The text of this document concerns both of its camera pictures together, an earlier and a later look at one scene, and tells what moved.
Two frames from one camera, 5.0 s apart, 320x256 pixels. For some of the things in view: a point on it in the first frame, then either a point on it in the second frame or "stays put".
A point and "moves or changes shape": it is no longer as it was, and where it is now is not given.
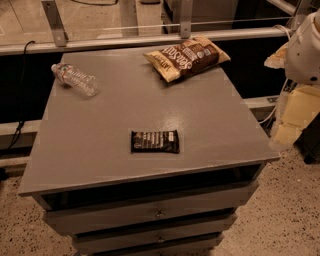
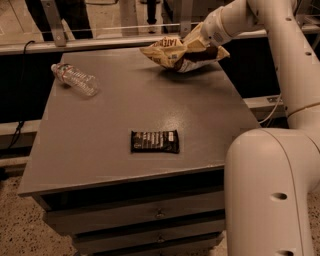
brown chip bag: x=187 y=57 moves or changes shape
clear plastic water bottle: x=76 y=78 stays put
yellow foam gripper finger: x=278 y=59 → x=221 y=25
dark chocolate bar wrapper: x=155 y=141 stays put
